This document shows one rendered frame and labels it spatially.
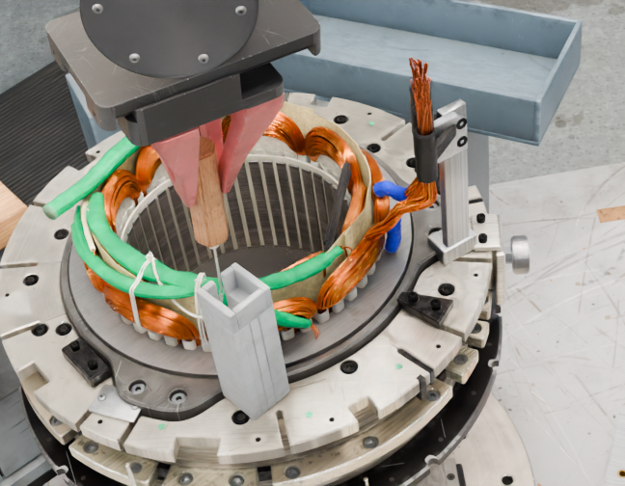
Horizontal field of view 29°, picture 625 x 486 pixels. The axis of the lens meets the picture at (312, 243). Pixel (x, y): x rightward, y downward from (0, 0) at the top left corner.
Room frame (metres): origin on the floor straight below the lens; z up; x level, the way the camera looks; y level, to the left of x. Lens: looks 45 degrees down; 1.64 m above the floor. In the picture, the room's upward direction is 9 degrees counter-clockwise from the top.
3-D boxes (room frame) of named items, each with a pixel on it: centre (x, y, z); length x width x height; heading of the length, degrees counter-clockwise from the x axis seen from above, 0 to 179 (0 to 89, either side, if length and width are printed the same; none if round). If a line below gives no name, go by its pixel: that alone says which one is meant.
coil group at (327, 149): (0.59, -0.02, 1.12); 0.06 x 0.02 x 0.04; 34
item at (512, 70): (0.80, -0.11, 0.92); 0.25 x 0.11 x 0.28; 58
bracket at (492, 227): (0.53, -0.11, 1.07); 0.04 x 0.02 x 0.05; 172
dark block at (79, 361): (0.47, 0.14, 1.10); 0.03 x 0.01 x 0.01; 33
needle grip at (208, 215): (0.44, 0.05, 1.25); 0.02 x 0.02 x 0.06
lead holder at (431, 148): (0.51, -0.07, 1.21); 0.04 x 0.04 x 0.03; 34
